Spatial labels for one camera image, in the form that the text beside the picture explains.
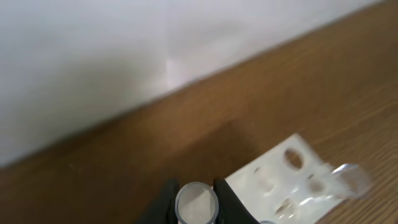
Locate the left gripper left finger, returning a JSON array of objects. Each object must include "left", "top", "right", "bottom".
[{"left": 135, "top": 179, "right": 182, "bottom": 224}]

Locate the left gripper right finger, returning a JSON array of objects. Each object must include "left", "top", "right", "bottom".
[{"left": 213, "top": 178, "right": 261, "bottom": 224}]

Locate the white test tube rack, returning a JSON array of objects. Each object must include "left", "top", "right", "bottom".
[{"left": 223, "top": 133, "right": 352, "bottom": 224}]

